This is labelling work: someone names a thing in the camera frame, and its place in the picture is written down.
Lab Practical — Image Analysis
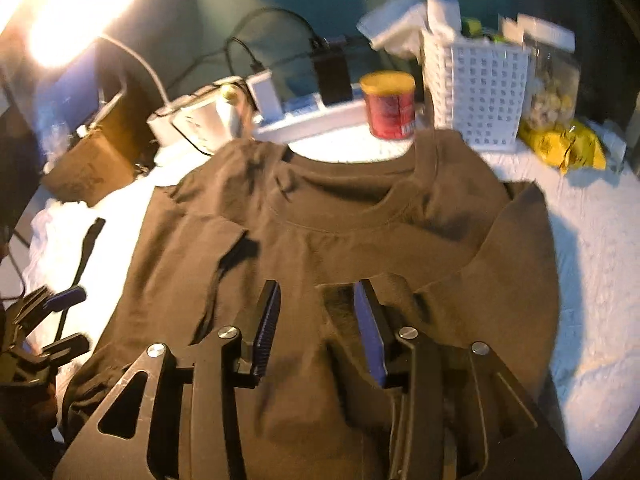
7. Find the cardboard box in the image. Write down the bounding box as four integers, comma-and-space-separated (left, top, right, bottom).
39, 76, 147, 207

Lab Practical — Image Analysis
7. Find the white textured table cover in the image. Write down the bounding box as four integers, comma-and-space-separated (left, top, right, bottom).
27, 129, 628, 478

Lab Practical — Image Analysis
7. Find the yellow snack bag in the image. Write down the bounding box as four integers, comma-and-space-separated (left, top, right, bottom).
517, 119, 608, 175

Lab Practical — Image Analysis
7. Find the thin black charger cable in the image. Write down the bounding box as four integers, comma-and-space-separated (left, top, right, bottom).
170, 7, 326, 103

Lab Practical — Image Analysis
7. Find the brown printed t-shirt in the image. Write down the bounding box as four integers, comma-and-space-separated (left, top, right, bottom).
62, 129, 561, 480

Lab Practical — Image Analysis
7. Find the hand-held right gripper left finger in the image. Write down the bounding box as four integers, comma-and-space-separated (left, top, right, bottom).
52, 280, 281, 480

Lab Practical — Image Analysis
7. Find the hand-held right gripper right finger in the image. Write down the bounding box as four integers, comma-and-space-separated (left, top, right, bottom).
353, 279, 583, 480

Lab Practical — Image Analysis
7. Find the clear jar with white lid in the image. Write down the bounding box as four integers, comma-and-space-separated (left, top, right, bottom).
517, 14, 582, 132

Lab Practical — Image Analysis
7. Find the thick black cable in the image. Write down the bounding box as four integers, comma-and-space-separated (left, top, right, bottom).
50, 217, 107, 343

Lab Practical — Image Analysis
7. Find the stack of white plates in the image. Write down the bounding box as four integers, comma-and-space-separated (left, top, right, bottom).
421, 30, 532, 153

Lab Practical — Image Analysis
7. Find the black power adapter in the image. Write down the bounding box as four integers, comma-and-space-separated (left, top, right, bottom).
311, 46, 355, 104

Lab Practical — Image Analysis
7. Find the white power adapter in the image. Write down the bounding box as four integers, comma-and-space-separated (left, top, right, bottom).
246, 70, 282, 117

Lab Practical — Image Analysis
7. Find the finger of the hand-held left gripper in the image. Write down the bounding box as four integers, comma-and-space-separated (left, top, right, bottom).
39, 333, 92, 370
6, 284, 89, 332

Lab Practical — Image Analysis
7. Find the bright desk lamp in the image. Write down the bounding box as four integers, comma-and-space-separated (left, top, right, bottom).
26, 0, 147, 70

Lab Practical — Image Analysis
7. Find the white flat tray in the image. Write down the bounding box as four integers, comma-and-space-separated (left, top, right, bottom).
252, 97, 372, 143

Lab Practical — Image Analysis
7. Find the red can with yellow lid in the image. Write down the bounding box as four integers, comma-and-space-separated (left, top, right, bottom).
360, 71, 417, 141

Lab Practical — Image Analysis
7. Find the white power strip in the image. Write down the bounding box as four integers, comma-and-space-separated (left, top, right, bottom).
146, 95, 201, 147

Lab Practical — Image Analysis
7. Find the white foam packaging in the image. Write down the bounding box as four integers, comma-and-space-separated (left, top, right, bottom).
357, 0, 463, 57

